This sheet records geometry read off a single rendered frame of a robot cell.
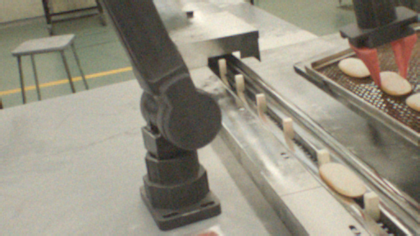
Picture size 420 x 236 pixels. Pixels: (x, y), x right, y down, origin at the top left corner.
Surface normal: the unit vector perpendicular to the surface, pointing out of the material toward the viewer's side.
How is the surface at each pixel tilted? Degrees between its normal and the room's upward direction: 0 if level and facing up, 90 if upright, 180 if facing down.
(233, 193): 0
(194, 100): 90
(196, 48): 90
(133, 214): 0
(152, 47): 87
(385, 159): 0
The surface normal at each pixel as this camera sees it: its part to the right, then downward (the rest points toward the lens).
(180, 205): 0.15, 0.32
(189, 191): 0.50, 0.23
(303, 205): -0.14, -0.93
